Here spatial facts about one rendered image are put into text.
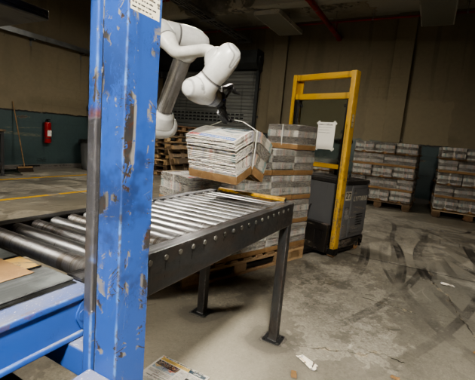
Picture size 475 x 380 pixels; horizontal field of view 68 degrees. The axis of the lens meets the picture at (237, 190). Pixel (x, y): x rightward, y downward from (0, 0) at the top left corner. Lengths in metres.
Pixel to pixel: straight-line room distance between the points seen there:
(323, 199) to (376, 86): 5.69
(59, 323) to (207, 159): 1.15
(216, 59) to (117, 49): 0.97
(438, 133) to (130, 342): 8.64
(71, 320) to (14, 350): 0.11
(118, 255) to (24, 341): 0.24
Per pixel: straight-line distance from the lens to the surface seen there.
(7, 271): 0.91
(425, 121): 9.04
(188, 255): 1.12
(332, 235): 3.68
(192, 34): 2.07
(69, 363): 0.84
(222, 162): 1.69
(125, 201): 0.58
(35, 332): 0.76
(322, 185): 3.88
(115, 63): 0.59
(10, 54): 9.15
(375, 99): 9.17
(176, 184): 2.55
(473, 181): 7.37
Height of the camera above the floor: 1.13
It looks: 8 degrees down
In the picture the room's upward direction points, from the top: 5 degrees clockwise
